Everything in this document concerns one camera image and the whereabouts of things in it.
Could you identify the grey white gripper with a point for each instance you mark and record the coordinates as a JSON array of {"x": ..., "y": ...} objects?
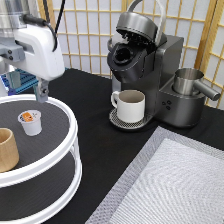
[{"x": 32, "y": 49}]

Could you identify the white coffee pod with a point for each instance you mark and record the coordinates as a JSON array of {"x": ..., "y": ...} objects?
[{"x": 31, "y": 122}]

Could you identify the grey Keurig coffee machine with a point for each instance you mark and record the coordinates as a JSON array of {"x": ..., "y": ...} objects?
[{"x": 143, "y": 58}]

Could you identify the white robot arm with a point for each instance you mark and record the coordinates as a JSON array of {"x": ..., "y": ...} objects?
[{"x": 17, "y": 14}]

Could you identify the wooden cup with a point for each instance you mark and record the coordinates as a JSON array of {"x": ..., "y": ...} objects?
[{"x": 9, "y": 156}]

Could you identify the wooden shoji screen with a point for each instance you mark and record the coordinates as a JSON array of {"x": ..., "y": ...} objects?
[{"x": 85, "y": 26}]

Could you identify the white two-tier round shelf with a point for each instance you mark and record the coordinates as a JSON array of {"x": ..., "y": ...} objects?
[{"x": 49, "y": 170}]

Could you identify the white ceramic mug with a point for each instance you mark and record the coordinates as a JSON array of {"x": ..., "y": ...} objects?
[{"x": 130, "y": 105}]

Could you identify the stainless steel milk frother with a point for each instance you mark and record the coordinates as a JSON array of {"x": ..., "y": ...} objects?
[{"x": 188, "y": 81}]

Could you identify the grey woven placemat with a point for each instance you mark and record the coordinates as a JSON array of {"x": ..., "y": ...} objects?
[{"x": 172, "y": 180}]

